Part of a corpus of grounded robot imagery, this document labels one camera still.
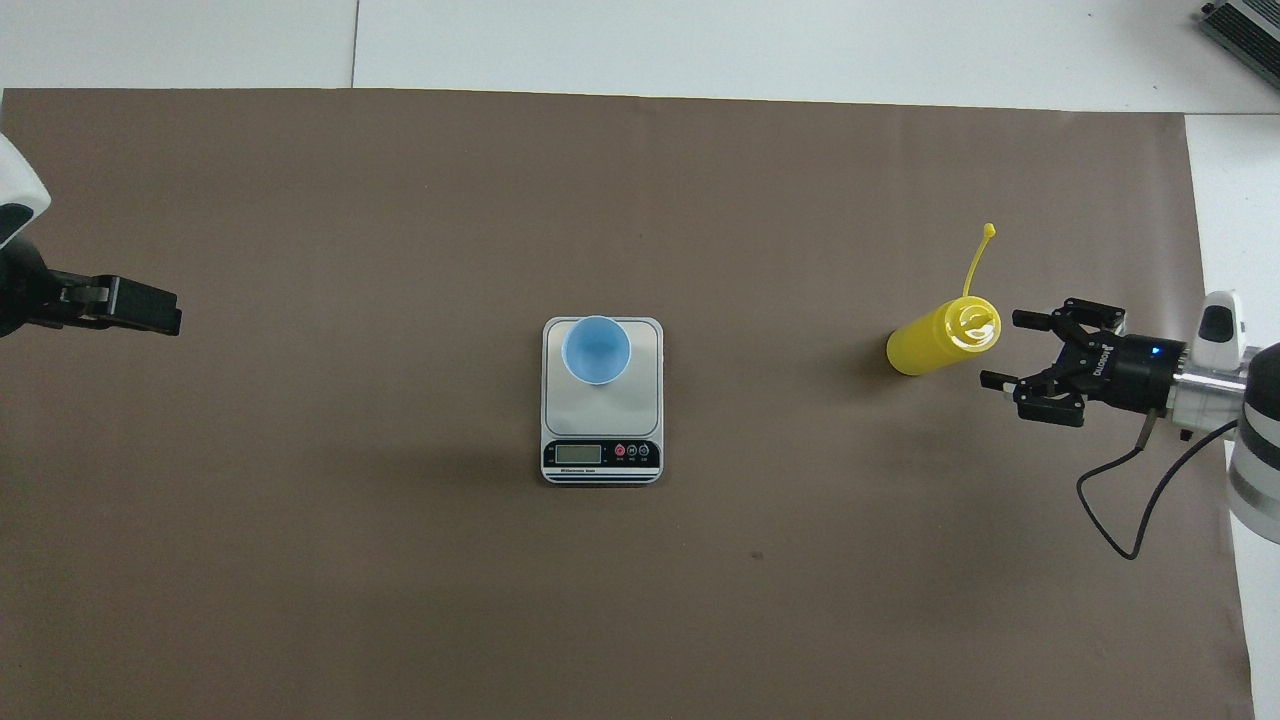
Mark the yellow squeeze bottle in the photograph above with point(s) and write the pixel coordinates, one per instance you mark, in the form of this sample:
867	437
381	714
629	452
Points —
935	345

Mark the brown table mat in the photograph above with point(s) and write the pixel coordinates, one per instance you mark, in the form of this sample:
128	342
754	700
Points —
400	580

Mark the silver digital kitchen scale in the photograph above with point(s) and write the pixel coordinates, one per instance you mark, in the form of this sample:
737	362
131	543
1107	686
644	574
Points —
600	452

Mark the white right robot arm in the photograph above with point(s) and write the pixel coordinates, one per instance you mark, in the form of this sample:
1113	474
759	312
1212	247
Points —
1262	430

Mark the grey metal device box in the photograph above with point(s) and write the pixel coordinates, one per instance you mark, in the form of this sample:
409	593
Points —
1250	25

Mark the light blue paper cup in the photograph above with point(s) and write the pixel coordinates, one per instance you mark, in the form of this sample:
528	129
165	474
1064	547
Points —
596	350

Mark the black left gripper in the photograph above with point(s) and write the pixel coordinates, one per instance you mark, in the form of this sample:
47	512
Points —
20	290

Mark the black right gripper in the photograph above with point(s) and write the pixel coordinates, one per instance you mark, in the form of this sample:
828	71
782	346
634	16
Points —
1135	372

